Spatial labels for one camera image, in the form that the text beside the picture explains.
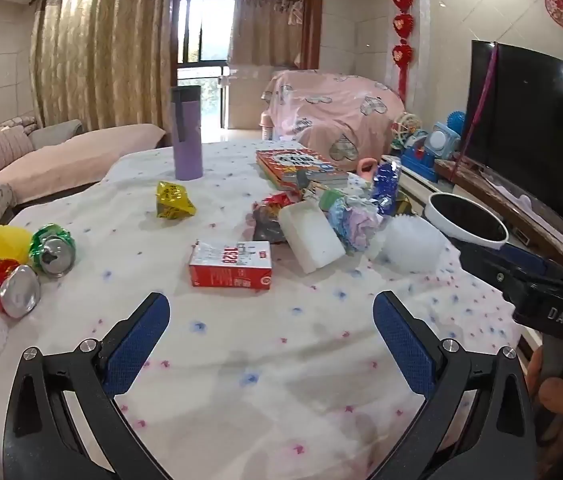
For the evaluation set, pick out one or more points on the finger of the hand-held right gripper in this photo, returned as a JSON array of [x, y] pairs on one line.
[[524, 259], [499, 272]]

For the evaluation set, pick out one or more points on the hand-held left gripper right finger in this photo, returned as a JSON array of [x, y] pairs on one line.
[[406, 345]]

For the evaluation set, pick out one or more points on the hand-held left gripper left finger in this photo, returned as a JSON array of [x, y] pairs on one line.
[[136, 341]]

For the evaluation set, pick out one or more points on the white trash bin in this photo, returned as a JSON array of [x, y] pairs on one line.
[[466, 220]]

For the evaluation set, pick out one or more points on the red cardboard box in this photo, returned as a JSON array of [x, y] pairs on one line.
[[231, 267]]

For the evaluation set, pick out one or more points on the green drink can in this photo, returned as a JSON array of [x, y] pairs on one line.
[[54, 252]]

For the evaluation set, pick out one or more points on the blue purple crumpled wrapper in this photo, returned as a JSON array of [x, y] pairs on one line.
[[356, 225]]

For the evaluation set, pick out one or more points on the black television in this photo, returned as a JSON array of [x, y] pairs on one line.
[[526, 125]]

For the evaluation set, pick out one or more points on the white star print tablecloth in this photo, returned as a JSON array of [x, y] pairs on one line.
[[271, 360]]

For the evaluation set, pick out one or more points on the red drink can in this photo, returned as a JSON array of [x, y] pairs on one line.
[[11, 287]]

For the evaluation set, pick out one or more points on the blue toy machine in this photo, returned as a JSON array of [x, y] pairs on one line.
[[436, 147]]

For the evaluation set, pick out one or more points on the blue plastic packet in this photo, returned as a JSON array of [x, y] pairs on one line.
[[385, 185]]

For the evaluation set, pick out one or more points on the yellow crumpled wrapper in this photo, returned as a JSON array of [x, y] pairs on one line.
[[175, 201]]

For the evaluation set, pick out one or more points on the white foam block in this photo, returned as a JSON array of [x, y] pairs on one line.
[[311, 235]]

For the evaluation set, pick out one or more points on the blue spiky ball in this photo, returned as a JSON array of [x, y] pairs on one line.
[[456, 121]]

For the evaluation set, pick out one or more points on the pink stick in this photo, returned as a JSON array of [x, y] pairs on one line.
[[476, 110]]

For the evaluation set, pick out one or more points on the small green packet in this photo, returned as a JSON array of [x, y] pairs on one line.
[[330, 199]]

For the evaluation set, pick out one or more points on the colourful bead maze toy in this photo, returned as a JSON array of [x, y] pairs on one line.
[[404, 130]]

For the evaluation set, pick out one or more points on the dark grey foil wrapper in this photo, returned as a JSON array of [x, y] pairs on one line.
[[266, 227]]

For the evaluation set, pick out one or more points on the red shiny wrapper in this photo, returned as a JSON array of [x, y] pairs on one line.
[[279, 201]]

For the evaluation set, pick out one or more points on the pink covered sofa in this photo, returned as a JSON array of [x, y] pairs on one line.
[[61, 155]]

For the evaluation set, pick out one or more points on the purple thermos bottle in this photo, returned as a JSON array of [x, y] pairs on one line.
[[186, 145]]

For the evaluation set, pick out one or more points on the stack of books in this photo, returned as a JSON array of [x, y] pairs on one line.
[[299, 166]]

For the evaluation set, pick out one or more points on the pink covered furniture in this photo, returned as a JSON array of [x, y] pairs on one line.
[[331, 110]]

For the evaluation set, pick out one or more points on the pink plastic container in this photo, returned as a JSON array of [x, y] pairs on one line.
[[266, 127]]

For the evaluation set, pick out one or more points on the red heart hanging decoration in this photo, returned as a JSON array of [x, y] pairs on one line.
[[402, 25]]

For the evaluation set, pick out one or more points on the wooden framed glass door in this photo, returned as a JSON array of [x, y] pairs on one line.
[[201, 60]]

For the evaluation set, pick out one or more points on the golden curtain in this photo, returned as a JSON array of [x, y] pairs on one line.
[[101, 50]]

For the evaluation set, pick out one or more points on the beige balcony curtain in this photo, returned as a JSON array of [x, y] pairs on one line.
[[266, 30]]

